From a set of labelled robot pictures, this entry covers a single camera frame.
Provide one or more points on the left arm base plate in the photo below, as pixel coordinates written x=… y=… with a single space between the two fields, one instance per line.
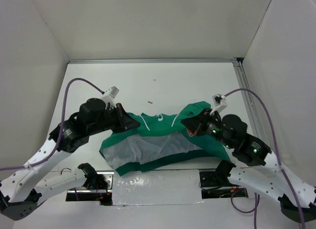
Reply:
x=100 y=193

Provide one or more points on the aluminium frame rail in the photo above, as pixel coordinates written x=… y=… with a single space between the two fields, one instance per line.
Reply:
x=163 y=86

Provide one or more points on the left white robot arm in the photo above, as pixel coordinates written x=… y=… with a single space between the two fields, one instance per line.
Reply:
x=27 y=188

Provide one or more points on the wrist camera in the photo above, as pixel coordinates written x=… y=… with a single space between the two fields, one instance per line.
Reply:
x=109 y=97
x=219 y=102

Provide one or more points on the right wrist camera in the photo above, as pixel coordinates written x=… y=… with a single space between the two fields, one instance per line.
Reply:
x=219 y=102

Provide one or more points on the silver tape patch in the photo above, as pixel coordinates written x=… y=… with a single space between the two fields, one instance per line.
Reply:
x=162 y=187

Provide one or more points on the green jacket with white lettering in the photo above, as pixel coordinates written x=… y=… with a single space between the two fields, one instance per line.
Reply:
x=160 y=140

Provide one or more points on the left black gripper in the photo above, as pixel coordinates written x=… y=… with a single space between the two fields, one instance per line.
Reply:
x=125 y=121

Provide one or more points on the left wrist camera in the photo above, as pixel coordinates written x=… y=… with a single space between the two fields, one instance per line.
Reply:
x=109 y=97

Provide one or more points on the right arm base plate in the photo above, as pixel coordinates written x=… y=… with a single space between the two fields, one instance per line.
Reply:
x=212 y=188

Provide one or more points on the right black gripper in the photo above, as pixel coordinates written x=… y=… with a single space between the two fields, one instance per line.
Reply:
x=193 y=123

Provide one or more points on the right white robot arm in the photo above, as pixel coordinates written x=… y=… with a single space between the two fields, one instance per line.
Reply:
x=296 y=198

